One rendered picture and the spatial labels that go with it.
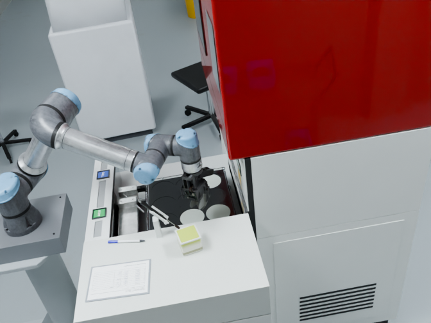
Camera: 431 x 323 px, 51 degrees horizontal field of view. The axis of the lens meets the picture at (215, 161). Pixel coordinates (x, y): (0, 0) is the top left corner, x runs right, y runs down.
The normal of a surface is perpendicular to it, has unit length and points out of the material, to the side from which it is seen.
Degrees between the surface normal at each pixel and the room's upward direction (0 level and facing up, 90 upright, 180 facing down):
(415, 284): 0
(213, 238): 0
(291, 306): 90
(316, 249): 90
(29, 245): 90
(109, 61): 90
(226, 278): 0
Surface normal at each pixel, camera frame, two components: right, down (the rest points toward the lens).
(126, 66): 0.20, 0.56
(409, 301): -0.11, -0.80
